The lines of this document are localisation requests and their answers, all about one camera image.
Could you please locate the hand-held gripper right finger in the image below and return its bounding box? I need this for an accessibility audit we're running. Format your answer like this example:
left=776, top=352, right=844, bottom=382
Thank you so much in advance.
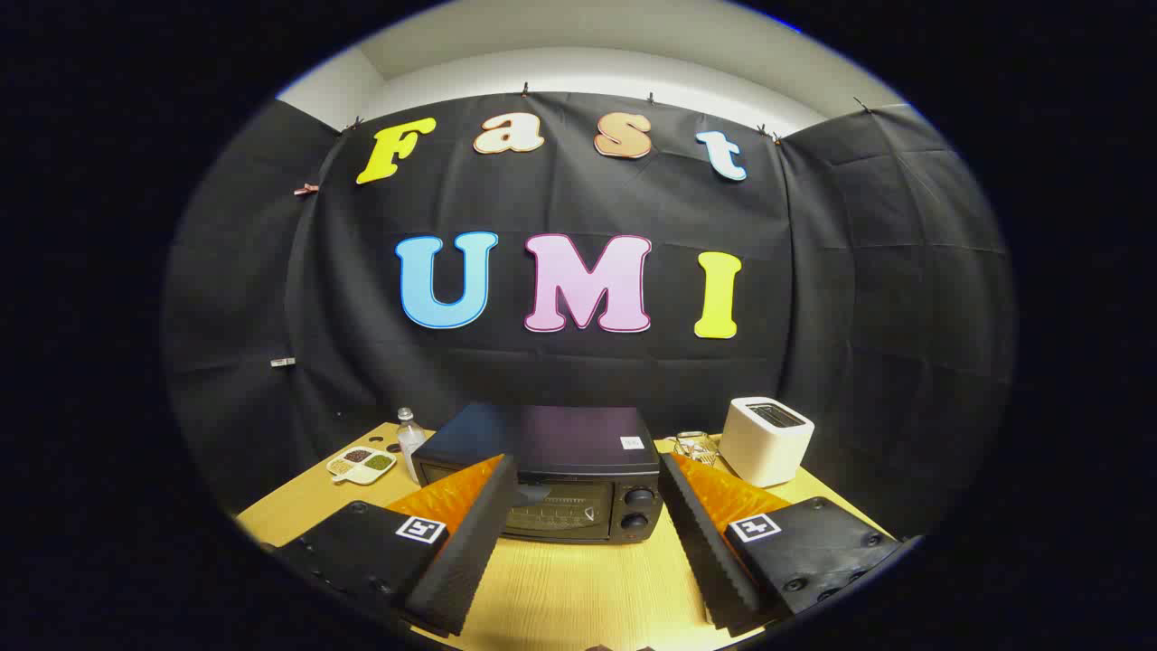
left=657, top=452, right=905, bottom=637

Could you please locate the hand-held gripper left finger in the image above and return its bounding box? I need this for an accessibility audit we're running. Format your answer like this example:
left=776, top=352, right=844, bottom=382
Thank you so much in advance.
left=271, top=454, right=521, bottom=637

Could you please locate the black toaster oven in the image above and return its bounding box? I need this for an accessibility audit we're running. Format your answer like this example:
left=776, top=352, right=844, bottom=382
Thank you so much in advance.
left=411, top=402, right=663, bottom=544

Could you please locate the white pop-up toaster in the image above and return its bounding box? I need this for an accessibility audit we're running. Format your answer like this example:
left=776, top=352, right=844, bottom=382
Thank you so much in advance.
left=719, top=396, right=816, bottom=489

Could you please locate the clear plastic bottle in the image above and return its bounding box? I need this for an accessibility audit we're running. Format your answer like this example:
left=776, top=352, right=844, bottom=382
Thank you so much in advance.
left=396, top=407, right=428, bottom=485

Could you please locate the white divided spice dish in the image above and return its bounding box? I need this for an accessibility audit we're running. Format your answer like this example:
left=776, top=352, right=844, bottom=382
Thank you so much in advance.
left=325, top=445, right=399, bottom=486

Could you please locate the metal wire rack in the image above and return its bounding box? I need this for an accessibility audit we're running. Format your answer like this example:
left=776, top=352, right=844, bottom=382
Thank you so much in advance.
left=673, top=431, right=721, bottom=468

